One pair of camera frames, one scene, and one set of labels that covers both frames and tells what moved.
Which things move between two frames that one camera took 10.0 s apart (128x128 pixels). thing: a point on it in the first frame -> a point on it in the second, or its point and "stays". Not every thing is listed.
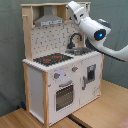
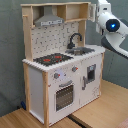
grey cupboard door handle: [84, 79] stays
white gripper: [77, 12] -> [103, 15]
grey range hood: [48, 17] stays
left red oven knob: [56, 75] stays
